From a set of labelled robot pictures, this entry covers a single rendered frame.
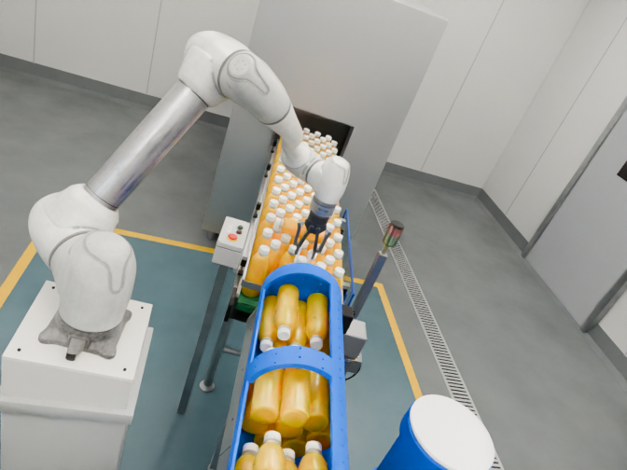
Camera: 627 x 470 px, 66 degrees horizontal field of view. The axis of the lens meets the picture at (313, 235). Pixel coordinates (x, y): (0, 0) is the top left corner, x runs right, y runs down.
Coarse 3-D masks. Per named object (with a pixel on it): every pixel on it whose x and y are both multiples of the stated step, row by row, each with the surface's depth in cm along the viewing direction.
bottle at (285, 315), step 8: (280, 288) 164; (288, 288) 162; (296, 288) 164; (280, 296) 160; (288, 296) 159; (296, 296) 161; (280, 304) 156; (288, 304) 156; (296, 304) 158; (280, 312) 152; (288, 312) 152; (296, 312) 155; (280, 320) 150; (288, 320) 150; (296, 320) 153; (288, 328) 149
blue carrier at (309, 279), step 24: (288, 264) 165; (312, 264) 165; (264, 288) 163; (312, 288) 169; (336, 288) 164; (336, 312) 152; (336, 336) 143; (264, 360) 129; (288, 360) 126; (312, 360) 127; (336, 360) 134; (336, 384) 126; (240, 408) 122; (336, 408) 119; (240, 432) 115; (336, 432) 113; (240, 456) 123; (336, 456) 108
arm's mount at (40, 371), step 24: (48, 288) 132; (48, 312) 125; (144, 312) 139; (24, 336) 117; (120, 336) 128; (144, 336) 132; (24, 360) 111; (48, 360) 114; (96, 360) 119; (120, 360) 122; (24, 384) 115; (48, 384) 116; (72, 384) 117; (96, 384) 118; (120, 384) 119; (120, 408) 124
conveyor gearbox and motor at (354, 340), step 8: (352, 328) 204; (360, 328) 205; (344, 336) 200; (352, 336) 200; (360, 336) 201; (344, 344) 203; (352, 344) 202; (360, 344) 202; (344, 352) 205; (352, 352) 205; (360, 352) 216; (344, 360) 205; (352, 360) 206; (360, 360) 212; (344, 368) 211; (352, 368) 213; (352, 376) 224
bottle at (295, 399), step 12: (288, 372) 128; (300, 372) 128; (288, 384) 125; (300, 384) 125; (288, 396) 121; (300, 396) 121; (288, 408) 118; (300, 408) 118; (288, 420) 120; (300, 420) 120
